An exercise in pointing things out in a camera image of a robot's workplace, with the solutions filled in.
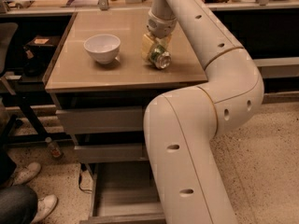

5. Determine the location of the white sneaker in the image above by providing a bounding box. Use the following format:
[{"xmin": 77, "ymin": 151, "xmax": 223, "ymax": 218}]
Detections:
[
  {"xmin": 31, "ymin": 194, "xmax": 58, "ymax": 224},
  {"xmin": 12, "ymin": 161, "xmax": 41, "ymax": 185}
]

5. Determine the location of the open bottom grey drawer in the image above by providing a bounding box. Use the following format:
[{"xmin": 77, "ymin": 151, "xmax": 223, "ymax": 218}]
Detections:
[{"xmin": 79, "ymin": 161, "xmax": 166, "ymax": 224}]

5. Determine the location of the white sneaker upper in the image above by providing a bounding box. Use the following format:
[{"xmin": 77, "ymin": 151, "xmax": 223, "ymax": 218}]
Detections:
[{"xmin": 12, "ymin": 161, "xmax": 41, "ymax": 185}]

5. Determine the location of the white ceramic bowl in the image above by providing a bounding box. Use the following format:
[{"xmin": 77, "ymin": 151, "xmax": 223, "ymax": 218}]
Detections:
[{"xmin": 83, "ymin": 34, "xmax": 121, "ymax": 64}]

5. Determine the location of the white sneaker lower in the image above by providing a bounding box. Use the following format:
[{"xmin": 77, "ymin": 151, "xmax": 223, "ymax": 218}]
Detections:
[{"xmin": 31, "ymin": 194, "xmax": 58, "ymax": 224}]

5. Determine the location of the black box with label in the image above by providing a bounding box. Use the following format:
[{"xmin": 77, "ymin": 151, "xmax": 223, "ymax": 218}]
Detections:
[{"xmin": 27, "ymin": 35, "xmax": 61, "ymax": 51}]

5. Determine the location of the top grey drawer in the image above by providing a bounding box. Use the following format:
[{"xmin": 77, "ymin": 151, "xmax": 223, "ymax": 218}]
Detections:
[{"xmin": 56, "ymin": 106, "xmax": 143, "ymax": 134}]

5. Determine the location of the person leg in jeans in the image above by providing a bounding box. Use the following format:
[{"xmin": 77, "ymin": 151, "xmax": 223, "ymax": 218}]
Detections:
[{"xmin": 0, "ymin": 185, "xmax": 37, "ymax": 224}]

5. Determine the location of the green soda can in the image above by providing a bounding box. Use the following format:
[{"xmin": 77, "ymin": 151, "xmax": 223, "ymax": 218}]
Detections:
[{"xmin": 148, "ymin": 44, "xmax": 171, "ymax": 69}]

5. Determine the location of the small plastic bottle on floor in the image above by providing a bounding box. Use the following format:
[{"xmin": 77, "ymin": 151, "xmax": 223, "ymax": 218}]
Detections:
[{"xmin": 45, "ymin": 137, "xmax": 64, "ymax": 160}]

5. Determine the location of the middle grey drawer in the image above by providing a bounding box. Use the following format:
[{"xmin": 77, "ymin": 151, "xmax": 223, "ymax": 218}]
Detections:
[{"xmin": 75, "ymin": 143, "xmax": 148, "ymax": 163}]

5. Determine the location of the black cable on floor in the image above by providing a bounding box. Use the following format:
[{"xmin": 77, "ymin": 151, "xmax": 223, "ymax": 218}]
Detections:
[{"xmin": 78, "ymin": 165, "xmax": 93, "ymax": 194}]

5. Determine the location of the grey drawer cabinet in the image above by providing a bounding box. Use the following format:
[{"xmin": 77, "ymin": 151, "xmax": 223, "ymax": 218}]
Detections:
[{"xmin": 42, "ymin": 7, "xmax": 208, "ymax": 224}]

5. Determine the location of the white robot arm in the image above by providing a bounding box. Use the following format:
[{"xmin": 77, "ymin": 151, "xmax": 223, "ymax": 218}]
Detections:
[{"xmin": 143, "ymin": 0, "xmax": 263, "ymax": 224}]

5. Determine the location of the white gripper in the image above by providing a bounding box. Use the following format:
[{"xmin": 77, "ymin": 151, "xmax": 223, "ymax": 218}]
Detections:
[{"xmin": 141, "ymin": 10, "xmax": 177, "ymax": 63}]

